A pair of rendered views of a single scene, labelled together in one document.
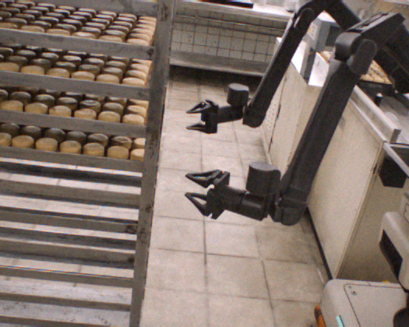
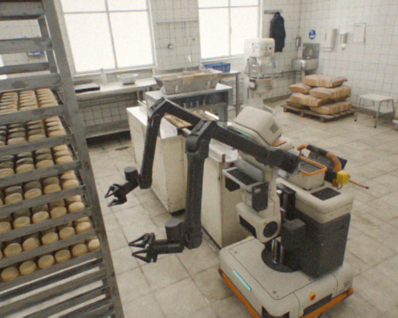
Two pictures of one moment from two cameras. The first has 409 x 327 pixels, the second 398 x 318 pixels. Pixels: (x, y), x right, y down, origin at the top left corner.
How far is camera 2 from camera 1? 0.28 m
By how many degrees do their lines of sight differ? 19
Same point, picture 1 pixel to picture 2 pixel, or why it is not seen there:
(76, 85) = (40, 225)
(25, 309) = not seen: outside the picture
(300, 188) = (196, 225)
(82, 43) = (36, 201)
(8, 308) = not seen: outside the picture
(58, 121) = (35, 251)
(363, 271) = (234, 234)
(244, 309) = (178, 290)
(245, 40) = (102, 110)
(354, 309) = (240, 262)
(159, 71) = (94, 197)
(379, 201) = (228, 194)
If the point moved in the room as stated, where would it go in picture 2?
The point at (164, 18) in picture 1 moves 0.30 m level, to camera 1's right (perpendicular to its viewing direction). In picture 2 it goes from (87, 168) to (177, 150)
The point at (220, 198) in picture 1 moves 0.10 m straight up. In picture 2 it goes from (155, 250) to (152, 228)
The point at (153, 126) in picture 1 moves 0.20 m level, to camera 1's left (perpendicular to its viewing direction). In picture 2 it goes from (101, 228) to (38, 245)
